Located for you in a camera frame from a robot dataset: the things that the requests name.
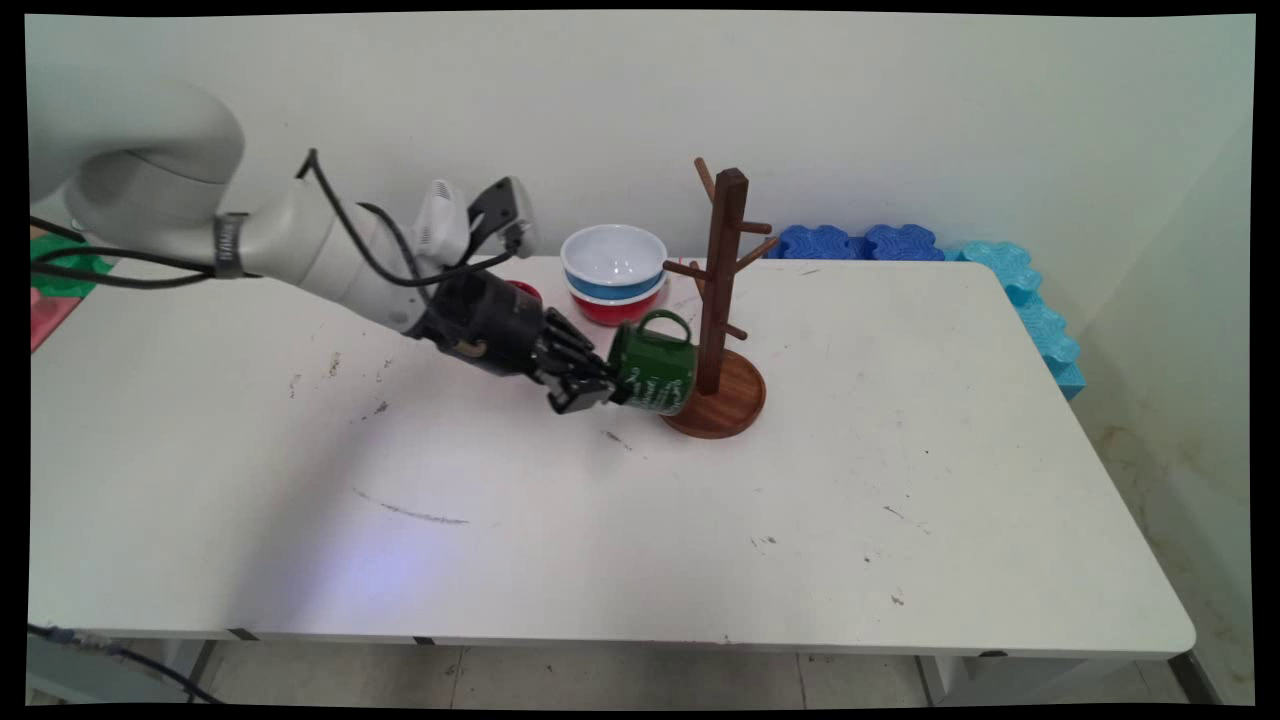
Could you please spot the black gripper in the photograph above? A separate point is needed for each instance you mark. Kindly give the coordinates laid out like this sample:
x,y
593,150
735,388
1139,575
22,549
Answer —
x,y
485,325

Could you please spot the green enamel mug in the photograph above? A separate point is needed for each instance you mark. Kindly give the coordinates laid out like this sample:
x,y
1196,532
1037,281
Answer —
x,y
655,372

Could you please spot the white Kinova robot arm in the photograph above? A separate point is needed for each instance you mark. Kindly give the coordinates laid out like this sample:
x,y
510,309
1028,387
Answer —
x,y
160,180

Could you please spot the red bowl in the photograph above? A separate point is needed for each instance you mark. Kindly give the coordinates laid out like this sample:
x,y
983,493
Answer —
x,y
610,312

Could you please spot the red enamel mug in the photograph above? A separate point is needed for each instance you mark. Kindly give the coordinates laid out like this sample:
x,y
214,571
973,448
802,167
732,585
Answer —
x,y
525,291

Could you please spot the blue bowl white inside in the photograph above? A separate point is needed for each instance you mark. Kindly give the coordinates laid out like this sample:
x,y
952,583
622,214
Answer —
x,y
612,255

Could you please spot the wooden mug tree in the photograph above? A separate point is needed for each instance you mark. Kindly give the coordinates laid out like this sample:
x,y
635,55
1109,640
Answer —
x,y
722,280

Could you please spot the white vented sensor module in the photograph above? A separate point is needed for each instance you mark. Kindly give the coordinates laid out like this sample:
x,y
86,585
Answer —
x,y
440,222

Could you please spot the dark blue foam mat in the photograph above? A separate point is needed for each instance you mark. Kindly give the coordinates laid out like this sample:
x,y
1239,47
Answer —
x,y
815,243
903,243

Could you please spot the light blue foam mat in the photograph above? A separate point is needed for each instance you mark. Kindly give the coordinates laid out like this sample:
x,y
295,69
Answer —
x,y
1040,320

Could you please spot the green foam piece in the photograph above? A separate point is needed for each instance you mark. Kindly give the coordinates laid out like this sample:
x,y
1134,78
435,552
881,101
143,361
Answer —
x,y
55,280

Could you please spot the red foam piece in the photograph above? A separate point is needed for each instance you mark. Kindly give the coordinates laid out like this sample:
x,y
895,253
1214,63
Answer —
x,y
48,318

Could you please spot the metal table leg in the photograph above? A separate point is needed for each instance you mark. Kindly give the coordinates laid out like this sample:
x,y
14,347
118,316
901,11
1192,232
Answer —
x,y
1195,680

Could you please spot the black and white wrist camera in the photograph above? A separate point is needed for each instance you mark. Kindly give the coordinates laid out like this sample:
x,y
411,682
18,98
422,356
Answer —
x,y
505,212

